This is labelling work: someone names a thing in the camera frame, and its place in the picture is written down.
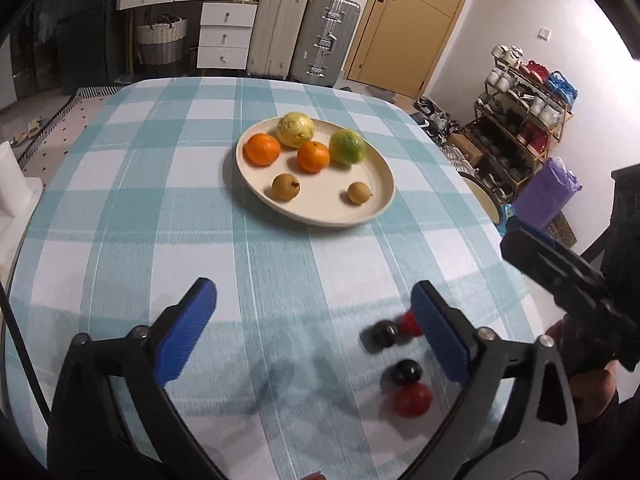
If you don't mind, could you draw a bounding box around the person's right hand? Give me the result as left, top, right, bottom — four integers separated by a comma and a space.
544, 320, 621, 428

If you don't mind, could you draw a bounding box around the white drawer dresser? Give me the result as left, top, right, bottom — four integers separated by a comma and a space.
116, 0, 261, 71

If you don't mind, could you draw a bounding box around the shoe rack with shoes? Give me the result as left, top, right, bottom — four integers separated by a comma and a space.
475, 45, 578, 196

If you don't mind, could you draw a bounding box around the beige slippers pair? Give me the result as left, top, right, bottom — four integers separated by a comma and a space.
10, 117, 46, 146

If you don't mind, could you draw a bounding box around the dark purple cherry tomato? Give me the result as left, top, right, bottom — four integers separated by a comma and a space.
370, 320, 401, 348
391, 359, 424, 387

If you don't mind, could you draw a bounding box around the silver hard suitcase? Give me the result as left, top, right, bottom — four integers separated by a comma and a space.
291, 0, 362, 88

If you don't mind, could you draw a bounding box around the cream round plate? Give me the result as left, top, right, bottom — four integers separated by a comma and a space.
236, 116, 397, 227

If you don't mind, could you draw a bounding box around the red cherry tomato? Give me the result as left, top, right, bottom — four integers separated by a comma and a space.
393, 382, 434, 418
398, 310, 423, 338

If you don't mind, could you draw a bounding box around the black cable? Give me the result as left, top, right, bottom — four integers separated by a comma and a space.
0, 280, 53, 428

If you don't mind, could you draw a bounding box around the blue plastic bag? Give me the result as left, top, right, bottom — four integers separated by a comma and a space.
497, 202, 521, 233

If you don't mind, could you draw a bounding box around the striped floor rug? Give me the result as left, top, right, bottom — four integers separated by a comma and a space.
0, 85, 121, 171

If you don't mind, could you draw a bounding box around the purple plastic bag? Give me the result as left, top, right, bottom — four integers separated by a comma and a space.
512, 156, 583, 231

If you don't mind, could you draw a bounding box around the woven laundry basket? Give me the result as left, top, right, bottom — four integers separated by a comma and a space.
136, 16, 189, 66

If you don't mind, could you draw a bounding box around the yellow wooden door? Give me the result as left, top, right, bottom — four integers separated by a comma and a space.
345, 0, 483, 100

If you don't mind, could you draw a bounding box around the small brown longan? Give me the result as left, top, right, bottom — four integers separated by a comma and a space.
271, 173, 301, 203
347, 181, 373, 206

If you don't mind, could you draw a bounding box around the pile of assorted shoes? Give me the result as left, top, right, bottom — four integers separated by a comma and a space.
412, 95, 481, 161

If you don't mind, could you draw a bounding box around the greenish yellow round fruit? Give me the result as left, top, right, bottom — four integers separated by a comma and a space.
276, 112, 316, 149
329, 129, 367, 166

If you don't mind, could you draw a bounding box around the wooden shoe rack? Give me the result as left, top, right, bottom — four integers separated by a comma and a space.
472, 45, 576, 206

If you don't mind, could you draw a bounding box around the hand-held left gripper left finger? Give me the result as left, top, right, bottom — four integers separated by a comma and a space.
47, 276, 226, 480

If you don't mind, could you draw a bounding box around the beige hard suitcase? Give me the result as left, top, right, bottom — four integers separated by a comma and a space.
247, 0, 311, 81

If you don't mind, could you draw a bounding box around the dark glass wardrobe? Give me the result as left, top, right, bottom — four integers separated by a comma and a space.
0, 0, 66, 101

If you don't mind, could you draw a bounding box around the small cardboard box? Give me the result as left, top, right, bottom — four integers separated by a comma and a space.
446, 132, 483, 166

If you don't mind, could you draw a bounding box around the patterned door mat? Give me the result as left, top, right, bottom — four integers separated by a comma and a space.
545, 210, 578, 248

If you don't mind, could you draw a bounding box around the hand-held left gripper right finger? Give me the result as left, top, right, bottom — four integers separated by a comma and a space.
400, 280, 581, 480

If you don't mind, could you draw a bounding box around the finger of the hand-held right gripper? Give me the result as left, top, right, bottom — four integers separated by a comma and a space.
500, 227, 618, 321
505, 216, 566, 256

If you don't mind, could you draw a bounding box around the orange tangerine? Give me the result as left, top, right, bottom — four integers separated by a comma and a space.
244, 133, 282, 167
297, 141, 331, 174

